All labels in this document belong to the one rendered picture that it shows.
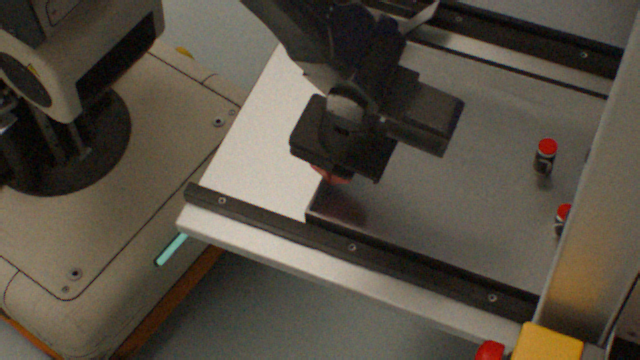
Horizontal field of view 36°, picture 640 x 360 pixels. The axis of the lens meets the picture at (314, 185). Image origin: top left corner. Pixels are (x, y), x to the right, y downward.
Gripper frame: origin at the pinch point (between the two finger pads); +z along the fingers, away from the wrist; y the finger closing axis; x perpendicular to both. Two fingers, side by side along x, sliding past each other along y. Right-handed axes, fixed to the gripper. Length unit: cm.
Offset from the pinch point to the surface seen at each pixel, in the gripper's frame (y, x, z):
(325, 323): 3, 18, 91
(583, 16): 18.7, 34.2, -1.2
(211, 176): -13.0, -4.0, 4.7
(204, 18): -56, 81, 102
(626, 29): 24.0, 34.1, -2.2
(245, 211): -7.1, -7.6, 1.6
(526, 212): 20.8, 4.9, -1.6
